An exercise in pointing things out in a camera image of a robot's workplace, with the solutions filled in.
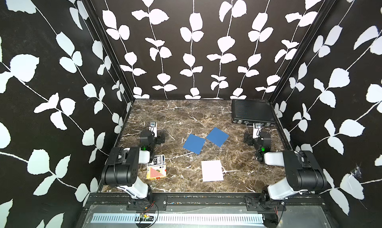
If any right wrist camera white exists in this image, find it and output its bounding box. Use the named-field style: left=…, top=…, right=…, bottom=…
left=252, top=123, right=263, bottom=139

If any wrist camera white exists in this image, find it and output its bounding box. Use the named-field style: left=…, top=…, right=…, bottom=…
left=149, top=121, right=157, bottom=137
left=252, top=123, right=263, bottom=139

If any yellow red card box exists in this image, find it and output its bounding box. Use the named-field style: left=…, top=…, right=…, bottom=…
left=146, top=164, right=167, bottom=180

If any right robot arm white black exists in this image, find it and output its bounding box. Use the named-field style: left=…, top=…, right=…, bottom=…
left=244, top=129, right=328, bottom=201

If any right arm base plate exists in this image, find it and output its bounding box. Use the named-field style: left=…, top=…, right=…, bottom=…
left=244, top=193, right=286, bottom=214

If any blue white poker card box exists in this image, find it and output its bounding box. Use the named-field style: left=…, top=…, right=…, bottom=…
left=147, top=154, right=166, bottom=167

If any white square paper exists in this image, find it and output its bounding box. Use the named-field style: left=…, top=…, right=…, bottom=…
left=202, top=160, right=224, bottom=182

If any small green circuit board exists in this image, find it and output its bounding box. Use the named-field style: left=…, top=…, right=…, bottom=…
left=139, top=214, right=154, bottom=223

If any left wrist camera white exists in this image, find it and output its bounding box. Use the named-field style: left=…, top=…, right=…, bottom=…
left=149, top=121, right=157, bottom=137

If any white perforated strip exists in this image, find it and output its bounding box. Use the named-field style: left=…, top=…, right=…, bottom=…
left=91, top=213, right=264, bottom=226

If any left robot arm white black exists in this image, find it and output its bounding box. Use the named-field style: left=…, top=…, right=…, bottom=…
left=101, top=127, right=165, bottom=202

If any blue square paper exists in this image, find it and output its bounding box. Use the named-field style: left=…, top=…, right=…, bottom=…
left=183, top=134, right=206, bottom=154
left=206, top=127, right=229, bottom=147

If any black case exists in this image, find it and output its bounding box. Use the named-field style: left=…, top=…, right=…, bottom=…
left=231, top=100, right=276, bottom=127

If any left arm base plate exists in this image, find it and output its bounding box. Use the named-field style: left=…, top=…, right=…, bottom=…
left=126, top=193, right=168, bottom=212

